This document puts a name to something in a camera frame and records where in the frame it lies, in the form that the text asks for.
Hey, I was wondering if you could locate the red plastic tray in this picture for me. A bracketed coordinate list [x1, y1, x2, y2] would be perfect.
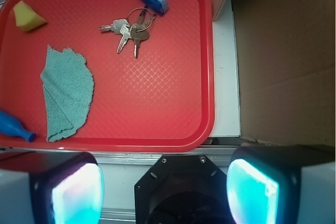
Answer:
[1, 0, 215, 152]

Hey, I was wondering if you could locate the brown cardboard box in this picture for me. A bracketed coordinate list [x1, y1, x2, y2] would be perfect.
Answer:
[209, 0, 336, 146]

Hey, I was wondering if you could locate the black octagonal mount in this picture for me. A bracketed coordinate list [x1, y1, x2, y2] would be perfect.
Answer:
[134, 154, 234, 223]

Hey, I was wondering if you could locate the green woven cloth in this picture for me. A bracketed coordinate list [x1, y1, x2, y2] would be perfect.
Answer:
[40, 46, 95, 142]

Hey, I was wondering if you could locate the blue plastic bottle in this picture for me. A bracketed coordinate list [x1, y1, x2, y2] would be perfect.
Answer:
[1, 110, 36, 142]

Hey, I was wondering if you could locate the bunch of metal keys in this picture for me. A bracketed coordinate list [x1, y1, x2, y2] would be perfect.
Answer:
[99, 5, 156, 59]

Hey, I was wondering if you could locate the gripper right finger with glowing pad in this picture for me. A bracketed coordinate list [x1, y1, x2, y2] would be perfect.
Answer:
[226, 145, 335, 223]

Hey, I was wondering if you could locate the yellow sponge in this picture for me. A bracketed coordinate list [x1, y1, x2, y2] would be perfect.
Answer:
[13, 1, 47, 32]

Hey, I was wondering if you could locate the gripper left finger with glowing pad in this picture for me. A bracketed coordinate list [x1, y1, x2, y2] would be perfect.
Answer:
[1, 152, 104, 223]

